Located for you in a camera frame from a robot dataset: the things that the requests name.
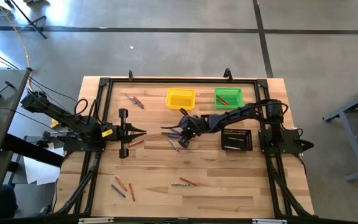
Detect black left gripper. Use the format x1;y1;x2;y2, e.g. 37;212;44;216
103;108;147;159

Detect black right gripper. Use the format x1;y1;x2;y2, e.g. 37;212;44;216
160;114;204;149

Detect crayons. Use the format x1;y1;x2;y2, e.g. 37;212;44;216
132;95;145;110

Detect yellow plastic basket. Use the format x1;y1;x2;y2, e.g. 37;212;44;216
165;87;196;111

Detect green plastic basket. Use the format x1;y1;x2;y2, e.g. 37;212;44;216
214;87;244;110

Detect black plastic basket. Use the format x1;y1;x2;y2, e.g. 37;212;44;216
221;128;254;152

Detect black crossbeam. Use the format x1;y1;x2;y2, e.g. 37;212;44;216
1;133;65;168

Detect white paper sheet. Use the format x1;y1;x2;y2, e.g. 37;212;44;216
22;155;62;186

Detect grey side table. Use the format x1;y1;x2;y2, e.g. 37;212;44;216
0;68;32;218

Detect person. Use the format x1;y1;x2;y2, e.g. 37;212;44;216
0;184;19;220

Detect black tripod stand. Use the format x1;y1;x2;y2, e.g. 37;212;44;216
4;0;48;40

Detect grey metal table leg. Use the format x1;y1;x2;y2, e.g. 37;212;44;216
321;79;358;183

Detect black aluminium table frame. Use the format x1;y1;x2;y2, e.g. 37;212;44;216
53;67;316;218

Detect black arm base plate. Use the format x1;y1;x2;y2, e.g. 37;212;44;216
258;127;315;155
63;128;108;153

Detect yellow extension cord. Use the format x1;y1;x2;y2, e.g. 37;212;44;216
0;0;61;130

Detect black floor cable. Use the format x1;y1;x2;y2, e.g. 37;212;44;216
0;45;80;118

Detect black clamp mount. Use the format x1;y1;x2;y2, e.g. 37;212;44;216
35;130;77;149

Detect silver edge bracket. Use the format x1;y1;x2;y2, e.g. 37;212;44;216
78;217;114;224
252;218;288;224

